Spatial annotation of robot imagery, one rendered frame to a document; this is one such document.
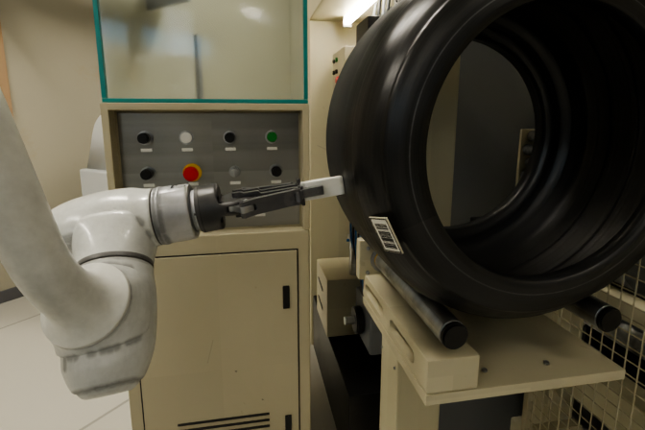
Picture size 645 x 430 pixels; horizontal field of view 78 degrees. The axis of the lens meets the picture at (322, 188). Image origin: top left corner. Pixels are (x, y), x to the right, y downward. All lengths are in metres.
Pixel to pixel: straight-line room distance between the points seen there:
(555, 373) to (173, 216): 0.68
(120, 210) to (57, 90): 2.88
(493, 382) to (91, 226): 0.66
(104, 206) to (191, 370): 0.83
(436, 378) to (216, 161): 0.81
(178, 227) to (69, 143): 2.91
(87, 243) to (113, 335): 0.14
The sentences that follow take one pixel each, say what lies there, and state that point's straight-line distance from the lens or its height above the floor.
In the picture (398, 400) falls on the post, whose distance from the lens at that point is 1.21.
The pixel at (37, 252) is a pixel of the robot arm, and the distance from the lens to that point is 0.47.
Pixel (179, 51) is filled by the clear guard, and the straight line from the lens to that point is 1.19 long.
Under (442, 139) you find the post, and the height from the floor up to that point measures 1.18.
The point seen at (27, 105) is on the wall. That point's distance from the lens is 3.40.
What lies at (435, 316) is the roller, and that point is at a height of 0.92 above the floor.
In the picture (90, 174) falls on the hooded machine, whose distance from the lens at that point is 3.06.
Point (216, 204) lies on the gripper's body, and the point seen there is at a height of 1.10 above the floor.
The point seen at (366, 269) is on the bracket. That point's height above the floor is 0.88.
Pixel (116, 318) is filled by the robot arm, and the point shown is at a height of 1.01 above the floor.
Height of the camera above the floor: 1.24
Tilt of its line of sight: 10 degrees down
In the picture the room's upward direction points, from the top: straight up
